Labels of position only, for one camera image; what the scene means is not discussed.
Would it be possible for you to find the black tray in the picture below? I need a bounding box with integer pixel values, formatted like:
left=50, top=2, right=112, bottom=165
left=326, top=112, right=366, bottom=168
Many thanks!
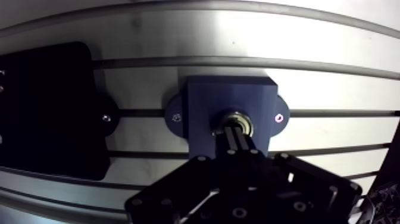
left=0, top=41, right=120, bottom=181

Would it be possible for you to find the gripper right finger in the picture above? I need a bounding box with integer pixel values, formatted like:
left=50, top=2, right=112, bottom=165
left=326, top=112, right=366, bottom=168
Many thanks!
left=232, top=126, right=363, bottom=224

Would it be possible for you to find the dark blue-grey housing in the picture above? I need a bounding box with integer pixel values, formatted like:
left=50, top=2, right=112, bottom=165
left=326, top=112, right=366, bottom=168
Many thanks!
left=164, top=76, right=290, bottom=160

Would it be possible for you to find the steel bearing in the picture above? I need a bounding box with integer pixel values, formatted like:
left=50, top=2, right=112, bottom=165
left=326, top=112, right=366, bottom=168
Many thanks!
left=213, top=109, right=255, bottom=138

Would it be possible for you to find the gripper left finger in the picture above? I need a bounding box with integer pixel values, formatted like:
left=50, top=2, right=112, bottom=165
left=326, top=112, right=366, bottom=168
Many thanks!
left=124, top=126, right=238, bottom=224

